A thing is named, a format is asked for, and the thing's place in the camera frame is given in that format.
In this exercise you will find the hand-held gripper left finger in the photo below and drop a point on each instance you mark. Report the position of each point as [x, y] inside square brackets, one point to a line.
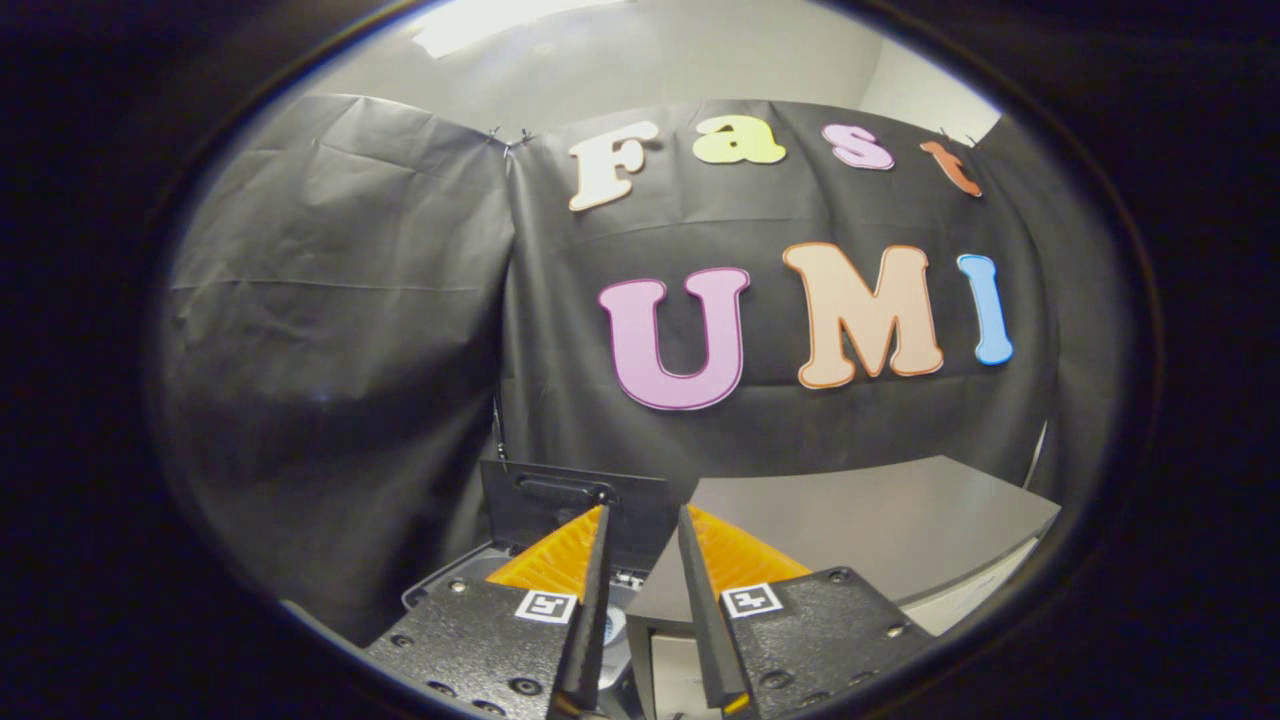
[590, 620]

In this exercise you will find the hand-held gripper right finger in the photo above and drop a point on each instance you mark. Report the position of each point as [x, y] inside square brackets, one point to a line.
[705, 620]

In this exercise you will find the grey top-load washing machine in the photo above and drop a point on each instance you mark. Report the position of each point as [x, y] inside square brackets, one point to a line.
[440, 575]

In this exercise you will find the grey cabinet with dark top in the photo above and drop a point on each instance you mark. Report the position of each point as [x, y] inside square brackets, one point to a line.
[880, 520]

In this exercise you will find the black backdrop cloth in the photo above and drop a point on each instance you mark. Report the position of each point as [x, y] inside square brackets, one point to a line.
[350, 350]

